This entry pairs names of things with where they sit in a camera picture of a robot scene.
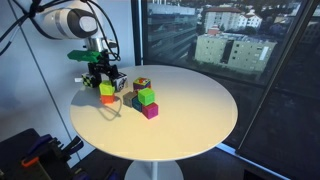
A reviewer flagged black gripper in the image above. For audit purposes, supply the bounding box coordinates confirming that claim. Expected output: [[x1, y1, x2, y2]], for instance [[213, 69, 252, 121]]
[[88, 52, 119, 80]]

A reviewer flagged lime green block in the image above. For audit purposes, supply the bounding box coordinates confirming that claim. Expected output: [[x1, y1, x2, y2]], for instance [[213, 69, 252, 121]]
[[99, 80, 115, 95]]

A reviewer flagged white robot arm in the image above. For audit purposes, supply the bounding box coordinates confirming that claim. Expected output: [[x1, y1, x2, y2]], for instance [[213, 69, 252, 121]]
[[29, 0, 120, 80]]

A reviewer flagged orange block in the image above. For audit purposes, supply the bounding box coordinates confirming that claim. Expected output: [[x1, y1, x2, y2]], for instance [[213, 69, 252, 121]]
[[100, 95, 115, 104]]

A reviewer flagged gray block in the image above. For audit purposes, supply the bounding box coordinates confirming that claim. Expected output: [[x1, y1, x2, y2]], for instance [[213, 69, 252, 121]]
[[123, 91, 137, 107]]

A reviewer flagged blue block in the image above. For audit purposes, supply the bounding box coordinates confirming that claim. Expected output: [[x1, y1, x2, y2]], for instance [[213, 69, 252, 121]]
[[132, 97, 142, 112]]

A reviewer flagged bright green block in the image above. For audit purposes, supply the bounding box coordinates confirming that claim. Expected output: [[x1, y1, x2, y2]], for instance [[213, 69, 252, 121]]
[[138, 88, 155, 106]]

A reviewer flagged magenta block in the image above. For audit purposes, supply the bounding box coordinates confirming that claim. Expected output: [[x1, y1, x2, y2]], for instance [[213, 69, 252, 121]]
[[142, 103, 158, 119]]

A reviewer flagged zebra checkered cube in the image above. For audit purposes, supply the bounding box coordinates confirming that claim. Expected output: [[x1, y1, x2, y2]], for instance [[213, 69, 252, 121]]
[[81, 73, 101, 88]]

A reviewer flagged colourful picture cube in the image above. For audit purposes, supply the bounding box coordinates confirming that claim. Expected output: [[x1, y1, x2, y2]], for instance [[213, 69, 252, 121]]
[[133, 77, 151, 91]]

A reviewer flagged round white table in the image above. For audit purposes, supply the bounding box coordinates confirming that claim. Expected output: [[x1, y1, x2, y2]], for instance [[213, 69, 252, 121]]
[[70, 65, 238, 180]]

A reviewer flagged black tool rack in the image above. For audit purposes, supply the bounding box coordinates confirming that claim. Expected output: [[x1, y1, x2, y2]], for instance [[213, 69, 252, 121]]
[[0, 129, 118, 180]]

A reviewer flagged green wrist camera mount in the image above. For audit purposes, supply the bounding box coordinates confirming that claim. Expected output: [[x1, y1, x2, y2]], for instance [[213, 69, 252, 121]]
[[67, 50, 100, 63]]

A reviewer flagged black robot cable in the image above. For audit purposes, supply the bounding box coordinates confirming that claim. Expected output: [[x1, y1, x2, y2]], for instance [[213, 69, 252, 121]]
[[0, 0, 122, 62]]

